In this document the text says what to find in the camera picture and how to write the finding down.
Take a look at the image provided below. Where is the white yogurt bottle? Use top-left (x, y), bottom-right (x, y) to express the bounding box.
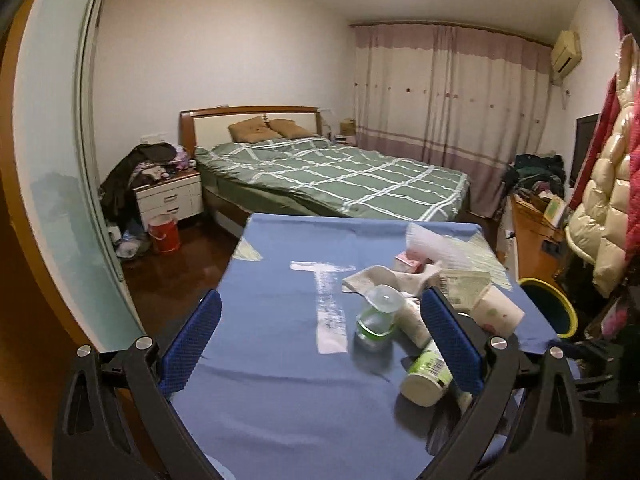
top-left (400, 340), bottom-right (452, 408)

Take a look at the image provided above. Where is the white paper cup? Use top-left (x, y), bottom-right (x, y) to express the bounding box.
top-left (470, 284), bottom-right (525, 338)

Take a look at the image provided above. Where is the white paper towel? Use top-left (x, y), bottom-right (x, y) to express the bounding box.
top-left (342, 262), bottom-right (442, 298)

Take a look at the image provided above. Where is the clear plastic cup green band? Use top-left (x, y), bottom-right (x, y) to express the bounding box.
top-left (355, 285), bottom-right (405, 349)

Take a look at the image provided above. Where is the bubble wrap sheet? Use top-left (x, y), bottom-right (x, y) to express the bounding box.
top-left (406, 223), bottom-right (471, 270)

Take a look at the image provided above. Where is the pink tissue box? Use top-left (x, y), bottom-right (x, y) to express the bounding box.
top-left (393, 252), bottom-right (433, 274)

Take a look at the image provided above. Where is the printed paper package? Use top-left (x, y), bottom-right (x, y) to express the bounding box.
top-left (439, 269), bottom-right (491, 313)

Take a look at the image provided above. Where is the yellow rimmed trash bin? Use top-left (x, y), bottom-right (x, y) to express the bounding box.
top-left (518, 278), bottom-right (578, 339)

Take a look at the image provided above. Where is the blue tablecloth with white print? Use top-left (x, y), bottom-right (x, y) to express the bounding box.
top-left (171, 214), bottom-right (586, 479)

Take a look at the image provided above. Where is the red bucket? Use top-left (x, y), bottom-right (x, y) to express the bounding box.
top-left (148, 214), bottom-right (181, 255)

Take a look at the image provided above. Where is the orange wooden cabinet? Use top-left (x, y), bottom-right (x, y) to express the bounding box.
top-left (504, 196), bottom-right (564, 285)

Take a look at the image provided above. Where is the sliding wardrobe door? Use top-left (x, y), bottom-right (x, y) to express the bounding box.
top-left (12, 0), bottom-right (143, 351)

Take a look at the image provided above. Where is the white nightstand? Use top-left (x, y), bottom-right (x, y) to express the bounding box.
top-left (134, 170), bottom-right (204, 229)

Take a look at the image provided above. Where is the cream puffer jacket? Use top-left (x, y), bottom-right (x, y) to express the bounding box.
top-left (564, 34), bottom-right (640, 298)

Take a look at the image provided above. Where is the clothes pile on cabinet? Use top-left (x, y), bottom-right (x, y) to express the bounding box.
top-left (502, 154), bottom-right (566, 198)

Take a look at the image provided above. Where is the pile of clothes on nightstand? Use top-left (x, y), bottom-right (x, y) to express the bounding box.
top-left (99, 142), bottom-right (191, 224)

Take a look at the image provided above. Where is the red garment hanging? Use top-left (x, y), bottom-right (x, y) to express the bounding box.
top-left (569, 14), bottom-right (640, 261)

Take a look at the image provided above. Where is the wooden bed with headboard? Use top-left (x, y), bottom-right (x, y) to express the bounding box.
top-left (179, 105), bottom-right (470, 228)

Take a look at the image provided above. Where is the green checked duvet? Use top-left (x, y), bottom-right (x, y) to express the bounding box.
top-left (195, 136), bottom-right (470, 222)

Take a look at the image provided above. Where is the brown pillow left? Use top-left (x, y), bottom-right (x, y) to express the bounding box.
top-left (228, 116), bottom-right (281, 143)

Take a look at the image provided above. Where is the brown pillow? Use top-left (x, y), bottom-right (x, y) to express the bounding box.
top-left (228, 116), bottom-right (281, 143)
top-left (267, 119), bottom-right (316, 139)

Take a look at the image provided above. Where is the brown pillow right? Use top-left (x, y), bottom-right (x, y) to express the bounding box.
top-left (267, 119), bottom-right (316, 139)

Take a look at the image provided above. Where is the pink beige curtain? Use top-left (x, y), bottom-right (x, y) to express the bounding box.
top-left (354, 24), bottom-right (551, 217)

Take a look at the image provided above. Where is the black television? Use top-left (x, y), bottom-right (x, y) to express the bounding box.
top-left (568, 114), bottom-right (599, 188)

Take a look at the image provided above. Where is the wall air conditioner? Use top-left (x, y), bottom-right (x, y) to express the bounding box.
top-left (550, 30), bottom-right (582, 82)

